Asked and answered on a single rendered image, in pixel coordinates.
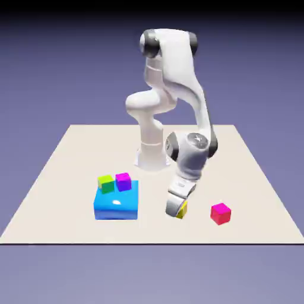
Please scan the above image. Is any small green cube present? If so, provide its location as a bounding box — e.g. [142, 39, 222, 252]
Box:
[97, 174, 115, 195]

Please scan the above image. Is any small purple cube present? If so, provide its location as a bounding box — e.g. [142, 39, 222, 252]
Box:
[115, 172, 132, 192]

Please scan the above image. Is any small red cube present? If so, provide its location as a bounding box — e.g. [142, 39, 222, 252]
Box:
[210, 202, 232, 226]

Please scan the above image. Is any small yellow cube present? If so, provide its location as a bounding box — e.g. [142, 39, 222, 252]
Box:
[176, 201, 188, 220]

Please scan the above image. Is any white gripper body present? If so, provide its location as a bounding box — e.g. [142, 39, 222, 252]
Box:
[165, 191, 188, 218]

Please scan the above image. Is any large blue box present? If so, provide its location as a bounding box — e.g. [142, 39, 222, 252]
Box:
[93, 180, 139, 221]

